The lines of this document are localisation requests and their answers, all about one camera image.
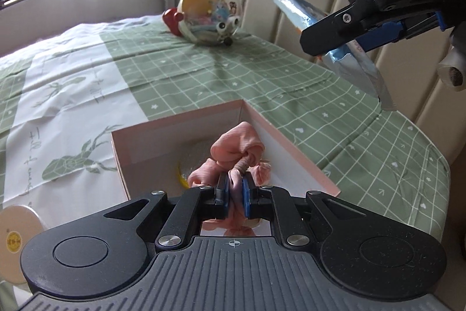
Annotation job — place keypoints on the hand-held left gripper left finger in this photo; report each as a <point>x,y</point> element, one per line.
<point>224,193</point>

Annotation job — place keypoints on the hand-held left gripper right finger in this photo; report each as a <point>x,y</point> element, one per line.
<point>249,197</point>

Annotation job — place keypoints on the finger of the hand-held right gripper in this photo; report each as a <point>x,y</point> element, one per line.
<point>327,32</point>
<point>382,36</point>

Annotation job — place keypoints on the blue tissue packet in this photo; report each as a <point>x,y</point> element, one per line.
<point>291,3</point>

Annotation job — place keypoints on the pink soft cloth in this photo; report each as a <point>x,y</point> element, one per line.
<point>233,147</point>

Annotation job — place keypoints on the pink cardboard box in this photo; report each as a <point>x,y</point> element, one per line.
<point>291,158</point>

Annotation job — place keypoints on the yellow item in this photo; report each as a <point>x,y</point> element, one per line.
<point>183,175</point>

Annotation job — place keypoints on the green patterned bedsheet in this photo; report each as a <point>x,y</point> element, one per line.
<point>255,77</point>

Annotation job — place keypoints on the clear round cartoon bag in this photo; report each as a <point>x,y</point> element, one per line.
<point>207,14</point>

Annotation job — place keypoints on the red toy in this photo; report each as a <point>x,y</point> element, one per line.
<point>170,19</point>

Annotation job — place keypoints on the large cream floral jar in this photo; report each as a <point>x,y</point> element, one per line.
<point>18,241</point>

